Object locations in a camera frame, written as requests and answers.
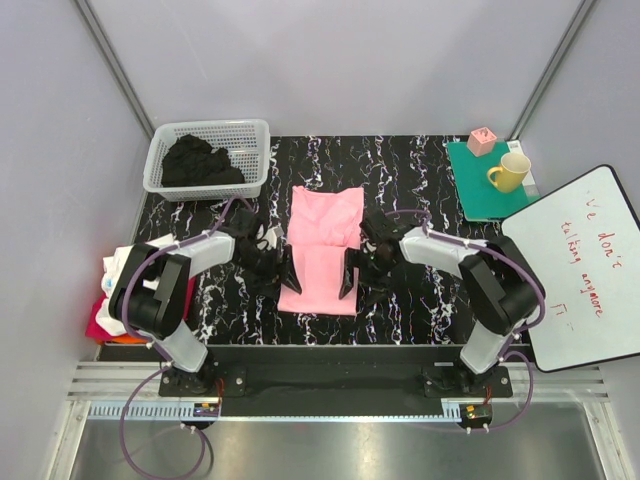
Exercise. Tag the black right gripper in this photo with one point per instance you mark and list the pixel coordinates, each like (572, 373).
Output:
(353, 259)

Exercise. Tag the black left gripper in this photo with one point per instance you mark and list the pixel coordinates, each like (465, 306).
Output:
(264, 284)

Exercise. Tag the pink t shirt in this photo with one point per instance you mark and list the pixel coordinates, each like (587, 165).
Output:
(322, 227)

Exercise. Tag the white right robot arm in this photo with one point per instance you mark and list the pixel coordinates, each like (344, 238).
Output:
(505, 294)

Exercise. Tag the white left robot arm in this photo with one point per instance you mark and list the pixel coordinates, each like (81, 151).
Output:
(152, 294)

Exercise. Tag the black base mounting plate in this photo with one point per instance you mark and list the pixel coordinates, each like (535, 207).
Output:
(431, 371)

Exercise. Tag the green cutting mat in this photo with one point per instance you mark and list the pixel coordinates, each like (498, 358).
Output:
(479, 200)

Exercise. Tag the white plastic basket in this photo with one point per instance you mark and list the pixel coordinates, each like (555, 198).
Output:
(247, 142)

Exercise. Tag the black t shirt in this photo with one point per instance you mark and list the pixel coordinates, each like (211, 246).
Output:
(192, 162)

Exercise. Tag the orange folded t shirt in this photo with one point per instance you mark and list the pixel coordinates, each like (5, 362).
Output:
(125, 340)

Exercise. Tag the pink cube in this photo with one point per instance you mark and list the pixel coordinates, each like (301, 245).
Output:
(481, 141)

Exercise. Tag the yellow mug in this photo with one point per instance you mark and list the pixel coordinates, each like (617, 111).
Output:
(509, 174)

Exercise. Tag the white folded t shirt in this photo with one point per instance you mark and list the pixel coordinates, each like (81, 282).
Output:
(113, 267)

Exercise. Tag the magenta folded t shirt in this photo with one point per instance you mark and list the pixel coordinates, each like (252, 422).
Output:
(95, 327)

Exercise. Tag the white whiteboard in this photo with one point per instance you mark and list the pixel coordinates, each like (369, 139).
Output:
(582, 242)

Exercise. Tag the white slotted cable duct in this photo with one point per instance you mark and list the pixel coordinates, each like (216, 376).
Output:
(195, 412)

